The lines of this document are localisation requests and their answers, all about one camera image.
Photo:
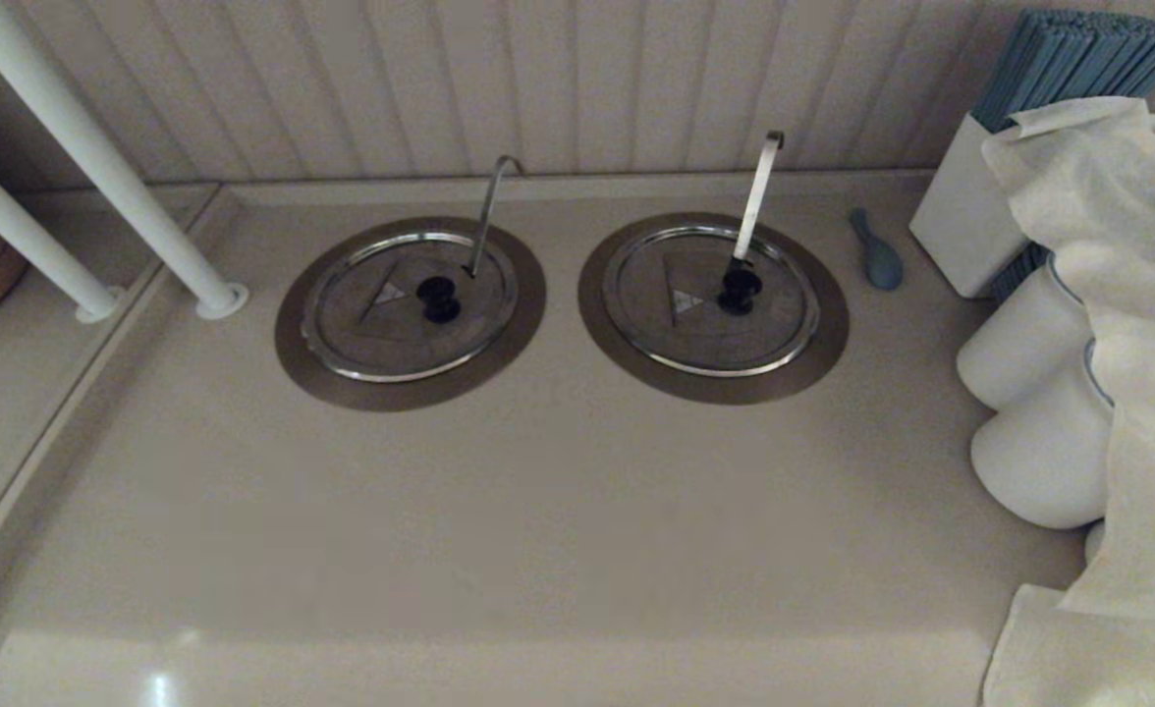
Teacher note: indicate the blue ribbed pack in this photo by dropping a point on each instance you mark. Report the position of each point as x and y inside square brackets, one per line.
[1019, 273]

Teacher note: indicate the long white support pole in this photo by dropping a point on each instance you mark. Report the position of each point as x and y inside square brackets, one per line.
[96, 157]

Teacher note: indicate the white square holder box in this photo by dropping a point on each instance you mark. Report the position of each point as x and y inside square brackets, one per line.
[961, 216]

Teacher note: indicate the steel hinged lid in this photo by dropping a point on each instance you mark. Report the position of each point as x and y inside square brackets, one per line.
[381, 334]
[764, 324]

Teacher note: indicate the steel hinged lid, glossy knob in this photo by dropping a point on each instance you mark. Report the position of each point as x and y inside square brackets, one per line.
[764, 324]

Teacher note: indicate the short white support pole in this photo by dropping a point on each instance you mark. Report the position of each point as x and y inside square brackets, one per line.
[18, 231]

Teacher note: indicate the white cup stack, blue rim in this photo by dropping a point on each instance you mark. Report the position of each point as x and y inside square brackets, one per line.
[1039, 462]
[1019, 334]

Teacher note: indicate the small blue plastic spoon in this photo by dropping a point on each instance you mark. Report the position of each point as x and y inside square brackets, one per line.
[882, 263]

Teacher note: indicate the white woven cloth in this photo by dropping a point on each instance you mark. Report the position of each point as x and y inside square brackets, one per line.
[1137, 295]

